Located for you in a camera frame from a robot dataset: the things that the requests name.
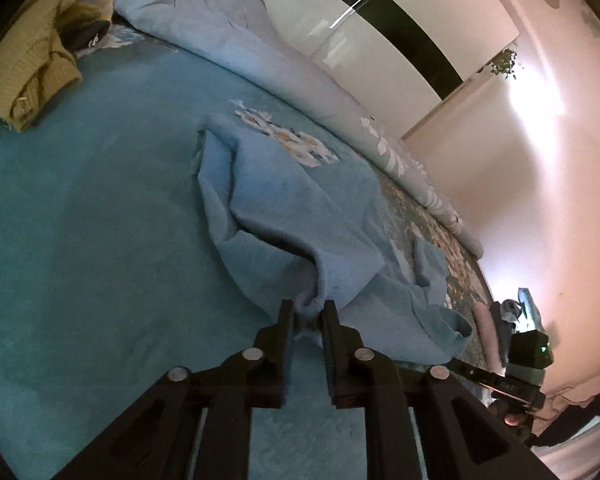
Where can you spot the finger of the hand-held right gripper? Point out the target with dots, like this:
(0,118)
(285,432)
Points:
(475,373)

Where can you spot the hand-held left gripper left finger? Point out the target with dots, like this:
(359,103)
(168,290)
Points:
(287,321)

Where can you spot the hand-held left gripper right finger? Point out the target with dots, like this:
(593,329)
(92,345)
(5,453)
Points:
(330,327)

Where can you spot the light blue sweater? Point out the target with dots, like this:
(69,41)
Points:
(280,210)

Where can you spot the person's right forearm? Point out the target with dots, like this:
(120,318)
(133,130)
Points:
(570,425)

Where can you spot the person's right hand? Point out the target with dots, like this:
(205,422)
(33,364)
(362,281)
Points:
(513,418)

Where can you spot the pink folded cloth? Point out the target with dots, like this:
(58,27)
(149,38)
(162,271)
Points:
(487,335)

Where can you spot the light blue folded cloth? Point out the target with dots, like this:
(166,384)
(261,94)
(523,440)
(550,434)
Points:
(528,306)

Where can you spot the teal floral bed sheet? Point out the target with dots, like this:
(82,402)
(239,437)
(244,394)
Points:
(105,235)

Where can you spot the white wardrobe with black stripe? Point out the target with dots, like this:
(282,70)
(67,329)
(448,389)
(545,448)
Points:
(380,60)

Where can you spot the green hanging plant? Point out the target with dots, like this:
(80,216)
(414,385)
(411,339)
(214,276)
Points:
(504,62)

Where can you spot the light blue floral quilt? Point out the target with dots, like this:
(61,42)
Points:
(205,15)

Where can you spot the yellow knit sweater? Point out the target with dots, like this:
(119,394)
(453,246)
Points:
(25,50)

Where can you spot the grey wall decal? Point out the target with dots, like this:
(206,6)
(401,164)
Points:
(596,22)

